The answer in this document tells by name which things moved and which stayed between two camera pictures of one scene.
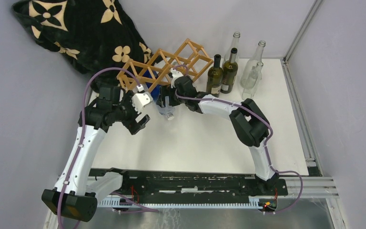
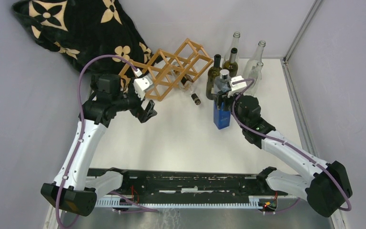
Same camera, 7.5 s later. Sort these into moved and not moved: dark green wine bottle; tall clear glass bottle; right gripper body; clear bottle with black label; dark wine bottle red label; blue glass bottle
Moved: right gripper body; blue glass bottle
Not moved: dark green wine bottle; clear bottle with black label; tall clear glass bottle; dark wine bottle red label
